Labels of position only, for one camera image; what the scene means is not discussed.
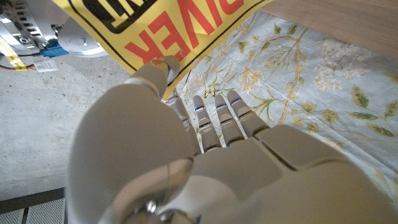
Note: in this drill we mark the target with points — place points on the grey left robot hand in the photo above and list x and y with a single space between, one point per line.
233 174

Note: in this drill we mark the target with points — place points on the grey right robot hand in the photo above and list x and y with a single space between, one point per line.
18 18

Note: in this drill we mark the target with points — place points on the yellow new driver bumper sticker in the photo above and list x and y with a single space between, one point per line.
155 28

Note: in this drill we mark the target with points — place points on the floral backdrop cloth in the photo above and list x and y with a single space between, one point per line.
311 77

